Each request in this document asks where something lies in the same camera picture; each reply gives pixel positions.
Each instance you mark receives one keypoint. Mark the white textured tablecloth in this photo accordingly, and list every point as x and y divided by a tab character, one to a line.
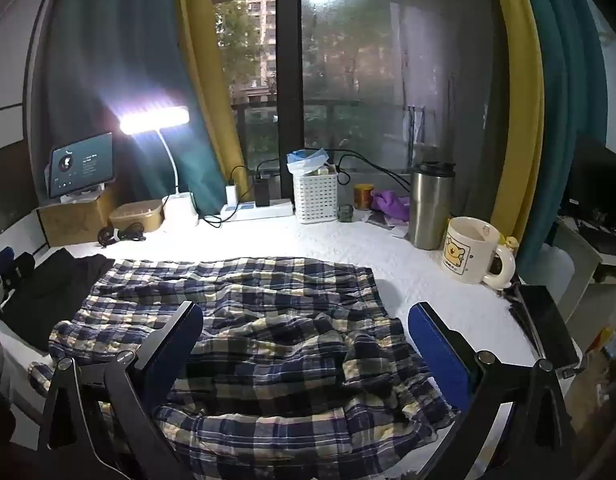
338	245

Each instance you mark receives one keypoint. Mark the blue plastic bag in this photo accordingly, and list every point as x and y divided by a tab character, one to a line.
308	160

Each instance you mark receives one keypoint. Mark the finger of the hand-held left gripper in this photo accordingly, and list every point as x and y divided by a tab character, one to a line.
0	262
20	270

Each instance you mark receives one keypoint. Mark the small orange jar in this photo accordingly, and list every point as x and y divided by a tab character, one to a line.
363	197

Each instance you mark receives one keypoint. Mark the white plastic basket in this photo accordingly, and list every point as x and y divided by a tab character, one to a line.
315	200

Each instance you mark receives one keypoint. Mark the small grey clip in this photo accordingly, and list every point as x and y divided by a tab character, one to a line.
345	213

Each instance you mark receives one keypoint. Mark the white side desk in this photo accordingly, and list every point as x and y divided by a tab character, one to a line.
583	270

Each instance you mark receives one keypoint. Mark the steel tumbler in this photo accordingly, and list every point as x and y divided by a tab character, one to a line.
428	210

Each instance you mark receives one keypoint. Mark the cream bear print mug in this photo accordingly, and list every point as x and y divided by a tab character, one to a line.
468	250

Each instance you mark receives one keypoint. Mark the white desk lamp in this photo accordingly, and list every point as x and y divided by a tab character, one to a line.
152	119

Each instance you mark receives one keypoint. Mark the black window frame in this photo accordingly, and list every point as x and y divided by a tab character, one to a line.
289	60

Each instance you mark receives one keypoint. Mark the yellow duck figurine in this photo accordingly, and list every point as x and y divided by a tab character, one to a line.
510	243

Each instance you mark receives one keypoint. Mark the balcony railing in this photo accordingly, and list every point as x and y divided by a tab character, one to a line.
368	105

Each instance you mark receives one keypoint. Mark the teal curtain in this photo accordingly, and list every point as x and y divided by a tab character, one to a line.
563	85
112	60

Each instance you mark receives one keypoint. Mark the cardboard box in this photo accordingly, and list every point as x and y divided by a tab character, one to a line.
72	217

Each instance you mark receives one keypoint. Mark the brown lidded food container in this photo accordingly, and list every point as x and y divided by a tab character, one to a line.
137	215

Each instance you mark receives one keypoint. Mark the white power strip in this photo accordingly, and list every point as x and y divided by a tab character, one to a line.
268	210

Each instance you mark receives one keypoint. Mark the white charger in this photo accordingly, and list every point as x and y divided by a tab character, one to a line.
231	194

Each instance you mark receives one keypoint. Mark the blue yellow plaid pants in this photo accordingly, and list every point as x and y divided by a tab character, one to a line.
288	320

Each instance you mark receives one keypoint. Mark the purple cloth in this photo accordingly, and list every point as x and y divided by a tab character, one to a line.
390	205

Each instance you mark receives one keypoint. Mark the yellow curtain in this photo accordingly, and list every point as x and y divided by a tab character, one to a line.
525	110
197	60

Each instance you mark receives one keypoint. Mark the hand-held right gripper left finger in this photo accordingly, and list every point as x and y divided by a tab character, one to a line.
180	340

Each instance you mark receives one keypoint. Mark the black cloth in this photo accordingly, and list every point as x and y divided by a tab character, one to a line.
52	290

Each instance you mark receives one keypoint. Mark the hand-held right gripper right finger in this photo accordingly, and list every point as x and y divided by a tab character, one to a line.
438	350

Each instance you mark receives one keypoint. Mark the black power adapter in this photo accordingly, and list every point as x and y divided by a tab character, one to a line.
262	192

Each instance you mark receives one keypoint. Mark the black monitor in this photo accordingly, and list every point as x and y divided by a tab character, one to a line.
595	175

